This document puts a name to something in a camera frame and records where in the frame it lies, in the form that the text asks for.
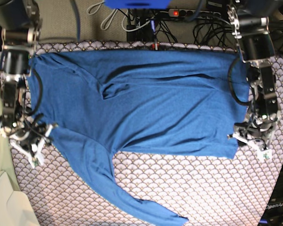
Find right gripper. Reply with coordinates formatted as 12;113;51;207
10;128;49;153

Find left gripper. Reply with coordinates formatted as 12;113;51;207
234;122;274;145

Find blue T-shirt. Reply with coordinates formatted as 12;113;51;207
31;50;247;226

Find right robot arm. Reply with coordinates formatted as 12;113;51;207
0;0;46;155

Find white plastic bin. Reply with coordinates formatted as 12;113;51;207
0;171;39;226

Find fan-patterned table cloth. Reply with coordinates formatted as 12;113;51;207
11;55;283;226

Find orange black table clamp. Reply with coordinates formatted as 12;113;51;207
151;42;159;51

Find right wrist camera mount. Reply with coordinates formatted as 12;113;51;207
9;122;59;169

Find white looped cable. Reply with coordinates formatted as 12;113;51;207
87;0;118;31

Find white power strip red switch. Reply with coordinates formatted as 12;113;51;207
166;8;221;19

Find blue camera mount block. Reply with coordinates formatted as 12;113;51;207
105;0;170;9

